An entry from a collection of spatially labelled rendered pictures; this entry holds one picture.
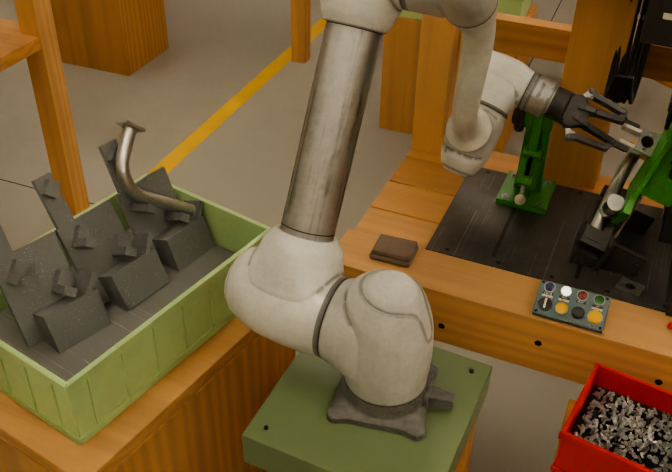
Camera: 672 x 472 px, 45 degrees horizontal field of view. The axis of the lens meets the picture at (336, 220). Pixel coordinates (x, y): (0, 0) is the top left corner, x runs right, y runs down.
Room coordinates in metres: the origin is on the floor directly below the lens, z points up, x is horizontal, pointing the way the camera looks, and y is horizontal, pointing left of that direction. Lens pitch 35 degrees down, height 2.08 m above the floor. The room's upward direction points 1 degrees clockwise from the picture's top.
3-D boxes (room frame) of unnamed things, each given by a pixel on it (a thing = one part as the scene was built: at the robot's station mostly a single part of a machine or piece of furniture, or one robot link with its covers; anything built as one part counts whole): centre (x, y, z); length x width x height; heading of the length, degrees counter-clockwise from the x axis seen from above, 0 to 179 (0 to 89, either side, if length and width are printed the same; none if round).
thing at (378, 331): (1.06, -0.09, 1.09); 0.18 x 0.16 x 0.22; 65
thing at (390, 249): (1.53, -0.14, 0.91); 0.10 x 0.08 x 0.03; 69
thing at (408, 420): (1.06, -0.12, 0.95); 0.22 x 0.18 x 0.06; 77
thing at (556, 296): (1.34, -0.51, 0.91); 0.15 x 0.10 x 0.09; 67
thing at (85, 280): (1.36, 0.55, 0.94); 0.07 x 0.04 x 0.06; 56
